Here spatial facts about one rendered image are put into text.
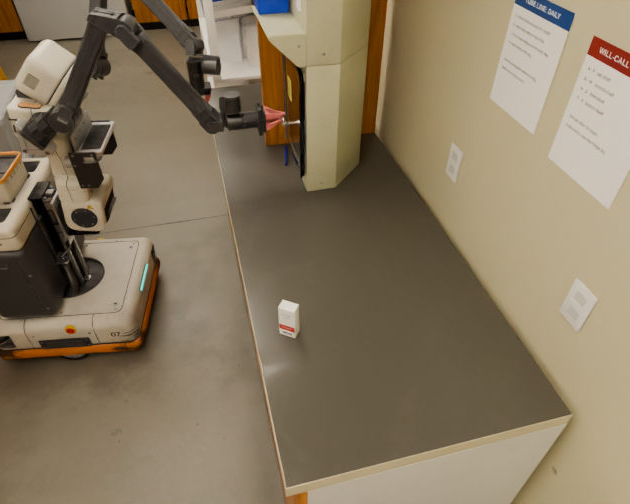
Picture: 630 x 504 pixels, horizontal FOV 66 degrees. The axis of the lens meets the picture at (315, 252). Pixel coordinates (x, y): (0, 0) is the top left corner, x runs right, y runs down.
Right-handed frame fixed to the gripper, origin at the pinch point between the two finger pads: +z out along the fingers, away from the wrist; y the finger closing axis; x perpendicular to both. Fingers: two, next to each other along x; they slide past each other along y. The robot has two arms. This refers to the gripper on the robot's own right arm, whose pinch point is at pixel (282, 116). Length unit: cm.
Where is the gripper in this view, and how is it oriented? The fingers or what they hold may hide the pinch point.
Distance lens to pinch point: 178.3
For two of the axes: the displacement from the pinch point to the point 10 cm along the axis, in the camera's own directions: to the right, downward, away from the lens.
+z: 9.7, -1.6, 1.8
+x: -2.4, -6.6, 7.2
